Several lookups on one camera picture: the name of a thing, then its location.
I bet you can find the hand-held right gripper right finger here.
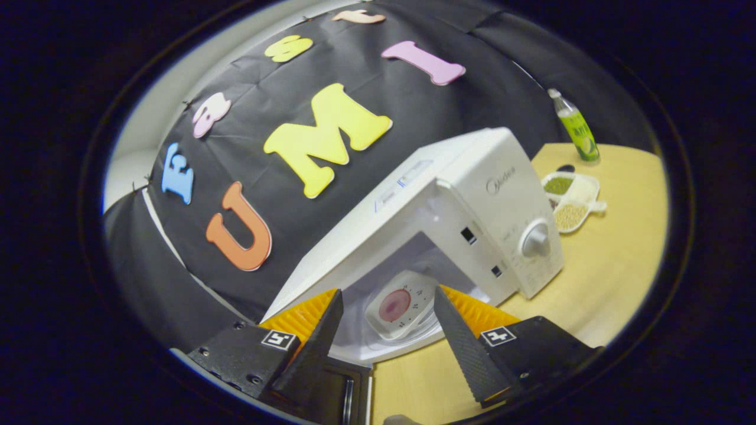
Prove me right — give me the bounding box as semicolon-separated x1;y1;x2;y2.
434;286;604;410

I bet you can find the pink round food slice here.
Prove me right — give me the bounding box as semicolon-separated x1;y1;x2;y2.
379;289;412;322

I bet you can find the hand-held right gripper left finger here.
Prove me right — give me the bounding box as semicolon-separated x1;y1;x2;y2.
187;288;345;409

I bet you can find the white divided tray with beans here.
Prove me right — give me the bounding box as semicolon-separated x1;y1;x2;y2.
541;171;608;234

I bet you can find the white microwave oven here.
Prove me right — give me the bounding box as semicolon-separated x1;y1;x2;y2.
260;127;565;425

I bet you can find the green label drink bottle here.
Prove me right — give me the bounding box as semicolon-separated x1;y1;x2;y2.
547;89;601;163

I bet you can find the white square plate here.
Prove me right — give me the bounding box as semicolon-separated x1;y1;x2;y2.
364;270;441;341

